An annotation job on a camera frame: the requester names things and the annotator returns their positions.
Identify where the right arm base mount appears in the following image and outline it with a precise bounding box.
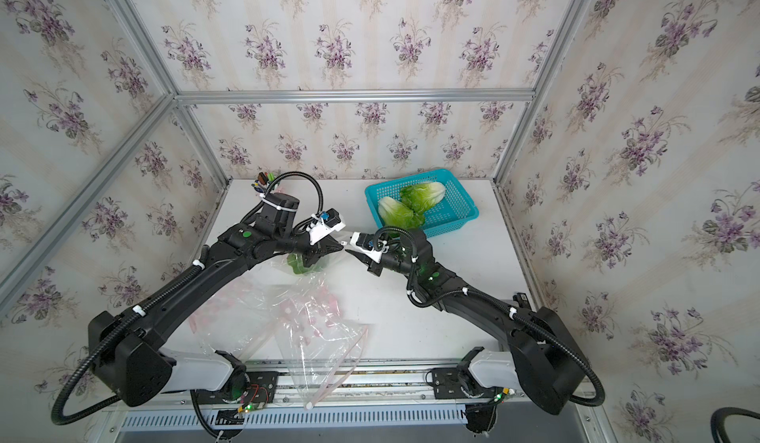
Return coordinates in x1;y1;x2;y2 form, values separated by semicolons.
426;346;520;403

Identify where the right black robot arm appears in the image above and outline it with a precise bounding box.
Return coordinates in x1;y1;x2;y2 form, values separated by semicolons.
348;226;607;415

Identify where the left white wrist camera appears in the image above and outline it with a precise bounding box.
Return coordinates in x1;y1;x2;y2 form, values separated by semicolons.
307;209;346;245

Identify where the teal plastic basket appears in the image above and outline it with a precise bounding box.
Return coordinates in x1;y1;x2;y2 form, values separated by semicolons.
365;169;479;237

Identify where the black chair edge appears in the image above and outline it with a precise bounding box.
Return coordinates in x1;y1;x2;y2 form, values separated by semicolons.
710;407;759;443

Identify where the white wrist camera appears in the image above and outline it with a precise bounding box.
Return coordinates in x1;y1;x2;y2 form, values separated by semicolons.
346;232;383;259
307;209;346;245

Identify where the grey block with black device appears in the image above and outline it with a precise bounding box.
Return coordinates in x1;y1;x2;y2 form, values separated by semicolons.
513;293;532;310

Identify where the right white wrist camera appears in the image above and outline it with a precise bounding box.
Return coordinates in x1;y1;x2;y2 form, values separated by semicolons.
346;232;383;259

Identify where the chinese cabbage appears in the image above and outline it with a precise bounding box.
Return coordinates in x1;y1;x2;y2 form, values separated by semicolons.
400;182;447;213
286;253;325;276
377;197;426;230

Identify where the zip-top bag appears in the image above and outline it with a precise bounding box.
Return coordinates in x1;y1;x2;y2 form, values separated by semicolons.
187;265;298;362
270;281;369;411
281;230;352;277

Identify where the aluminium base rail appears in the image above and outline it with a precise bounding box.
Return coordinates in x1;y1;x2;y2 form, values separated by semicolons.
113;354;606;414

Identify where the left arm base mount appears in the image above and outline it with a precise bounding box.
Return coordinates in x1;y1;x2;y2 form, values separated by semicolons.
195;351;279;411

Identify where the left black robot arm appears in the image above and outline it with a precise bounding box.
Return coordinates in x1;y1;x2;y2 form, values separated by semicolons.
51;177;344;425

